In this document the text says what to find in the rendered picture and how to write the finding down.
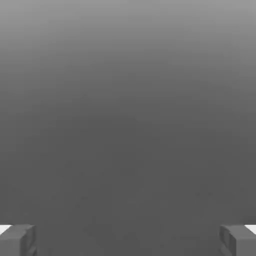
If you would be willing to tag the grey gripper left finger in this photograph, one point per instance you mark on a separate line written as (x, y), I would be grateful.
(16, 242)

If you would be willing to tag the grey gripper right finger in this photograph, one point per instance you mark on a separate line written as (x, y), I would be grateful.
(240, 242)

